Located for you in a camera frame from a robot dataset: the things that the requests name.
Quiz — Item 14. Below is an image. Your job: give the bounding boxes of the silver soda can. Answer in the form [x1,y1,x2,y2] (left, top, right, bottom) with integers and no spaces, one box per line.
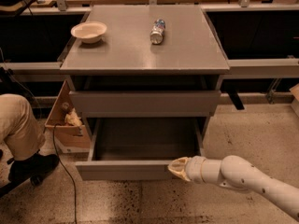
[149,19,165,45]

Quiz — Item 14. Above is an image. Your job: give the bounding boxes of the grey drawer cabinet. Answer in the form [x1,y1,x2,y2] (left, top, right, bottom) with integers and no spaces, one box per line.
[61,5,229,132]

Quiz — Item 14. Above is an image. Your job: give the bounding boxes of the grey top drawer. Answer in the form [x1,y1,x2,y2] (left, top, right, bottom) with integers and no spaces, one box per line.
[69,91,221,118]

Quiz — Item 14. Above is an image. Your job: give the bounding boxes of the black shoe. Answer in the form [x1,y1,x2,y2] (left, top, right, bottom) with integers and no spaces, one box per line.
[8,153,59,182]

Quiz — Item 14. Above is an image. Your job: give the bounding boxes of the black floor cable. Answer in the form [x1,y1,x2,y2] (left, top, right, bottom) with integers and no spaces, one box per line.
[51,122,78,224]

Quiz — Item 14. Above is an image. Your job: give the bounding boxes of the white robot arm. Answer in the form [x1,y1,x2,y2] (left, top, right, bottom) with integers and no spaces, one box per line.
[168,155,299,221]

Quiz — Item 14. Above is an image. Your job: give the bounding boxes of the white bowl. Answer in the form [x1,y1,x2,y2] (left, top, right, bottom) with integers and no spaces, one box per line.
[71,21,107,44]

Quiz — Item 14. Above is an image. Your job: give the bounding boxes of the person leg beige trousers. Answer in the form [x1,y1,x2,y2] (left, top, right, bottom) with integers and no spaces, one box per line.
[0,94,45,161]

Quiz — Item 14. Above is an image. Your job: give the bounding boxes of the yellow toy in box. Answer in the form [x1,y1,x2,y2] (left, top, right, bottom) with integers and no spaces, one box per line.
[64,109,82,127]

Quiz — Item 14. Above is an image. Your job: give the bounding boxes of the wooden box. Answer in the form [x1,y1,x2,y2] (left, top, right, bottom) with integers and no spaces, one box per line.
[45,81,91,153]

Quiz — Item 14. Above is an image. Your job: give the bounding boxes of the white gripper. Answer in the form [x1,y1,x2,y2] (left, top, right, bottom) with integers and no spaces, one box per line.
[167,156,206,183]

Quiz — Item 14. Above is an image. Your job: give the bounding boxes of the grey drawer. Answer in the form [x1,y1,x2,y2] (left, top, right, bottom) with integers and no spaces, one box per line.
[69,91,221,118]
[76,118,203,181]

